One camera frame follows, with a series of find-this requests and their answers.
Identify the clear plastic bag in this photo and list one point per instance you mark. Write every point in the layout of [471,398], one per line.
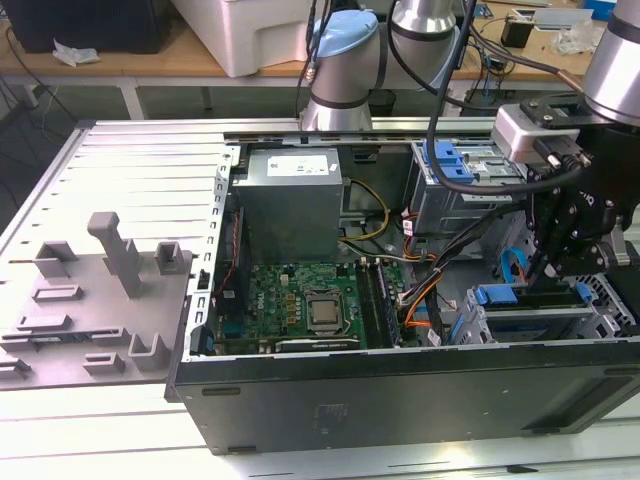
[575,40]

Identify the large black equipment case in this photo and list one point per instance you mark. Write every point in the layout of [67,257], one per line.
[100,25]

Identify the blue cardboard box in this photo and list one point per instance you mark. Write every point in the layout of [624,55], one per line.
[597,14]

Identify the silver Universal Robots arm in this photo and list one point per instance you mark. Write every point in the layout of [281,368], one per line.
[345,75]

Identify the crumpled white paper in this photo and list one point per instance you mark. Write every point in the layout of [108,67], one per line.
[75,54]

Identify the silver CPU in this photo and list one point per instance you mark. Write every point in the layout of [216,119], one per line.
[325,311]

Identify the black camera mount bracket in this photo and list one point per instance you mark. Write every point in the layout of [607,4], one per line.
[560,119]

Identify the metal disk bay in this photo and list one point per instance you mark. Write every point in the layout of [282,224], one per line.
[540,314]

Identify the black trash bin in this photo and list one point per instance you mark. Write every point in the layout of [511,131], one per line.
[385,102]

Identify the green motherboard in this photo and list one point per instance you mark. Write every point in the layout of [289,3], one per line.
[270,295]

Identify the small black box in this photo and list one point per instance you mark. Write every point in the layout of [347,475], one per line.
[515,32]

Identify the black case fan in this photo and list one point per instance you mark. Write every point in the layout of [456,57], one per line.
[235,235]

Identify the grey plastic parts rack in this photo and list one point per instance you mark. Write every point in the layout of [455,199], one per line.
[100,310]

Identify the white foam box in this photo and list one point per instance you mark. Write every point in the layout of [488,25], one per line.
[240,35]

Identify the black RAM slot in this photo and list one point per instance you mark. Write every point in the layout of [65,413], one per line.
[367,300]

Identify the CPU socket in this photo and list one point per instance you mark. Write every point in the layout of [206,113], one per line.
[325,328]

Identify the black graphics card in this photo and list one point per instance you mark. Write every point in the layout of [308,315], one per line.
[320,345]

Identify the wooden desk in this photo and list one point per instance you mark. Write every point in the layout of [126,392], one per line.
[150,65]

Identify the black open PC case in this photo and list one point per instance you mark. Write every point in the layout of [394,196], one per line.
[400,400]

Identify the RAM stick with chips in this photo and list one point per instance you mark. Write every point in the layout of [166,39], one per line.
[389,305]

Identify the grey metal drive cage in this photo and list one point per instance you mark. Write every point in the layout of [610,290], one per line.
[450,210]

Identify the blue plastic drive latch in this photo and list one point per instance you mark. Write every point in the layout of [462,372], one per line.
[450,165]

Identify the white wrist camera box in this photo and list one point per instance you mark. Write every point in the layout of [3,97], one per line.
[515,132]

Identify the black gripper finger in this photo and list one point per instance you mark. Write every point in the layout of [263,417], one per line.
[585,252]
[540,200]

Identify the RAM stick with white label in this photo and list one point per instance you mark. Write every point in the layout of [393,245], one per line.
[50,338]

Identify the hard disk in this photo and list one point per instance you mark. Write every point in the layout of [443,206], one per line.
[500,295]

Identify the grey power supply unit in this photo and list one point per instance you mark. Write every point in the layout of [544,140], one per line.
[285,215]

